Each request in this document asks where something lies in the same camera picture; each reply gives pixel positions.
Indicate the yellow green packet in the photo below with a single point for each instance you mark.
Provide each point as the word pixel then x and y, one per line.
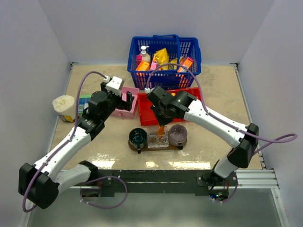
pixel 173 64

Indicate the orange box in basket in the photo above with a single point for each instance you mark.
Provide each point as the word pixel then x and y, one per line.
pixel 185 64

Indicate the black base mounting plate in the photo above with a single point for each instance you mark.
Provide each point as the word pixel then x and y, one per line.
pixel 197 182

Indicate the red three-compartment bin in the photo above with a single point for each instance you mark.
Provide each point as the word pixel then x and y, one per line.
pixel 147 117

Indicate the white pump lotion bottle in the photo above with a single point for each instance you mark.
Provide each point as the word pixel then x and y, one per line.
pixel 145 56

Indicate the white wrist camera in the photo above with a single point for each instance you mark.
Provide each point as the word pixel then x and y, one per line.
pixel 114 84
pixel 147 90

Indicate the pink small box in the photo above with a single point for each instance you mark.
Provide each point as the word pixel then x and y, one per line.
pixel 153 65

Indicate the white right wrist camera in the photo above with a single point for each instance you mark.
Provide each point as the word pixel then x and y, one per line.
pixel 147 90

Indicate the yellow snack bag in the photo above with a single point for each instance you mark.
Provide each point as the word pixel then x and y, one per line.
pixel 162 56

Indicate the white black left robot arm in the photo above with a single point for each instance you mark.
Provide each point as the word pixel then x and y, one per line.
pixel 44 180

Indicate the clear acrylic toothbrush holder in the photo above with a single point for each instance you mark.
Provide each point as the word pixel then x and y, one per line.
pixel 153 141

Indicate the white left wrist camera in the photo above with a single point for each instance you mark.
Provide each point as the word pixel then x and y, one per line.
pixel 114 84

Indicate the cream tissue roll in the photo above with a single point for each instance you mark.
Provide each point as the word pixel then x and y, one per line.
pixel 64 106

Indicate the aluminium frame rail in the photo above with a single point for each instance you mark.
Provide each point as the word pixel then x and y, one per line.
pixel 257 179

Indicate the dark green mug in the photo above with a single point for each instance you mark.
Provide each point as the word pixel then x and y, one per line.
pixel 138 139

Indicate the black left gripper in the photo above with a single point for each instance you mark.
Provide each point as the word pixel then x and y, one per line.
pixel 126 105

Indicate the orange carton left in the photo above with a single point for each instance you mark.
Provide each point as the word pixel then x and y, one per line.
pixel 143 66

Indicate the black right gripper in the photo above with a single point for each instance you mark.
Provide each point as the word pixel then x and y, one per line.
pixel 162 121

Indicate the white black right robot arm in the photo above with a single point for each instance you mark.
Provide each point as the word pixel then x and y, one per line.
pixel 183 105

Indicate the blue plastic shopping basket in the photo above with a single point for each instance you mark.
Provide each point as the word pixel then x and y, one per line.
pixel 177 47

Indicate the translucent purple mug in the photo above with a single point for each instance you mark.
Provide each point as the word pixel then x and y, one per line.
pixel 177 136

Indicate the pink drawer box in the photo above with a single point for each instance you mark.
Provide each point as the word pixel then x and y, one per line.
pixel 128 110

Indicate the green blue carton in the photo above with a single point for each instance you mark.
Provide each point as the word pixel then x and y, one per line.
pixel 83 103

